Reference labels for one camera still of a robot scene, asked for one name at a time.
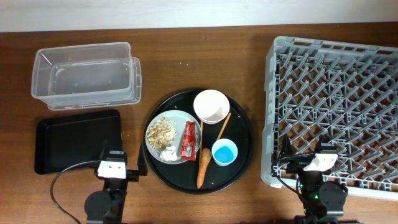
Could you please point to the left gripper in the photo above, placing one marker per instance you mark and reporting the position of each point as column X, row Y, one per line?
column 132, row 177

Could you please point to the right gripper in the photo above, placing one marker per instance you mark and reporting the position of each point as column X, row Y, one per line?
column 286, row 149

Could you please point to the food scraps pile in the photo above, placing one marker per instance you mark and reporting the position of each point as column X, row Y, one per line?
column 161, row 134

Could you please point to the white tissue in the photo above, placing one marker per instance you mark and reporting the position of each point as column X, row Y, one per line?
column 169, row 153

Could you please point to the grey plate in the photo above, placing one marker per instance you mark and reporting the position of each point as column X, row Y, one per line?
column 179, row 119

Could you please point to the red snack wrapper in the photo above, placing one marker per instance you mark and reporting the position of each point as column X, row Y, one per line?
column 187, row 151

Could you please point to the blue cup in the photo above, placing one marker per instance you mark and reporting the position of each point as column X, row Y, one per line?
column 224, row 152

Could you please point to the orange carrot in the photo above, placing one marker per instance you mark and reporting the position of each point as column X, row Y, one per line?
column 205, row 159

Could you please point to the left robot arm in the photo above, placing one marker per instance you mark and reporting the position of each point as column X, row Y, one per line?
column 107, row 205

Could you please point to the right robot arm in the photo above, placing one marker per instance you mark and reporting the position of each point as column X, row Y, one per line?
column 322, row 200

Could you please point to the grey dishwasher rack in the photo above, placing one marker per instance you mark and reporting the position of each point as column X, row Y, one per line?
column 345, row 92

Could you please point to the black rectangular tray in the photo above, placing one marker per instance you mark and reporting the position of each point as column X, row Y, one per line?
column 68, row 140

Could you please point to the round black tray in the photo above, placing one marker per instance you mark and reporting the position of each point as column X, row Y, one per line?
column 183, row 177

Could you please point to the clear plastic bin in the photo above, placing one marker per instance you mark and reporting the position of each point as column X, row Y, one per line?
column 87, row 76

